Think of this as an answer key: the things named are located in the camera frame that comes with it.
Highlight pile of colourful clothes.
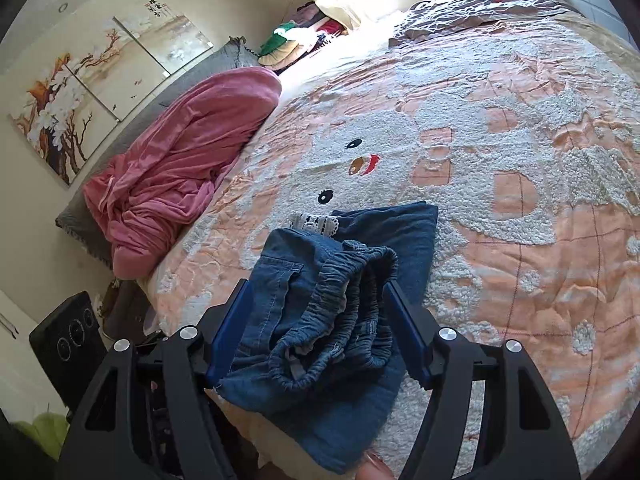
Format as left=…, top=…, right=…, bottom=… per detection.
left=257, top=1, right=346, bottom=74

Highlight black heater with dials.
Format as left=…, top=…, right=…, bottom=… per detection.
left=29, top=292, right=107, bottom=412

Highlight grey upholstered headboard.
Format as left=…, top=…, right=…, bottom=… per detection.
left=55, top=37, right=258, bottom=269

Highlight peach bear-patterned bedspread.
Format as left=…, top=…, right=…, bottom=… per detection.
left=146, top=11, right=639, bottom=474

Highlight floral wall painting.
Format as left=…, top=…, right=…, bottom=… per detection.
left=8, top=0, right=213, bottom=185

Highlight brown patterned quilt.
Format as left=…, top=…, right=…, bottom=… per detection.
left=388, top=0, right=574, bottom=48

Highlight blue denim lace-trimmed pants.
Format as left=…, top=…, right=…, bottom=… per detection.
left=218, top=202, right=438, bottom=474

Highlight operator hand fingertip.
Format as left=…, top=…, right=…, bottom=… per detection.
left=355, top=450, right=395, bottom=480

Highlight pink crumpled blanket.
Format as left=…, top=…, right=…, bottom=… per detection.
left=84, top=66, right=282, bottom=280

